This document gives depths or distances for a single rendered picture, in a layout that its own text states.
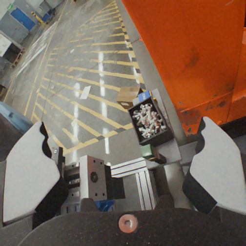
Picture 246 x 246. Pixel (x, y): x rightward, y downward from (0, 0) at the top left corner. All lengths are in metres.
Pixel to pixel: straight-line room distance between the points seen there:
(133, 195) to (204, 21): 0.92
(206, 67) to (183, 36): 0.09
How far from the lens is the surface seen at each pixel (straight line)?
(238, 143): 0.72
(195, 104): 0.40
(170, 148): 0.67
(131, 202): 0.99
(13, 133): 0.39
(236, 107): 0.53
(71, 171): 0.52
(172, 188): 1.11
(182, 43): 0.25
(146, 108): 0.66
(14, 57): 10.19
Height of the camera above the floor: 1.09
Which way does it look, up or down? 51 degrees down
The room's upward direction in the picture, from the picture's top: 52 degrees counter-clockwise
